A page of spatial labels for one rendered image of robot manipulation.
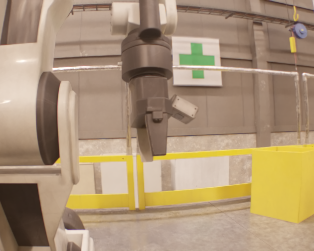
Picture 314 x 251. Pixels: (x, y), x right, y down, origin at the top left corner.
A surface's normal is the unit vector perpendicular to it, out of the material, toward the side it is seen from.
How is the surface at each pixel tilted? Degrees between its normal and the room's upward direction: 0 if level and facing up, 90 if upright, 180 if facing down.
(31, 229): 120
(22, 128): 100
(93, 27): 90
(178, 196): 90
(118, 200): 90
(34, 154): 135
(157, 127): 79
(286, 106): 90
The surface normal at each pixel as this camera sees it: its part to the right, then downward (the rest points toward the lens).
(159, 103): 0.21, -0.18
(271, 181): -0.83, 0.04
